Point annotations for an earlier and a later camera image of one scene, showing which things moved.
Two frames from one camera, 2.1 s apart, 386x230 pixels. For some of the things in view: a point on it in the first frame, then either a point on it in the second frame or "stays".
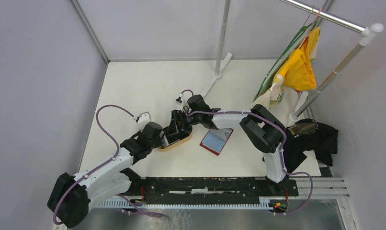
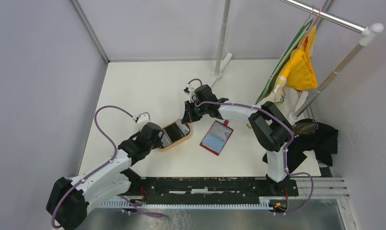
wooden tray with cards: x=173 y=136 stays
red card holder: x=215 y=140 stays
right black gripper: x=178 y=116 to x=189 y=116
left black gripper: x=158 y=142 stays
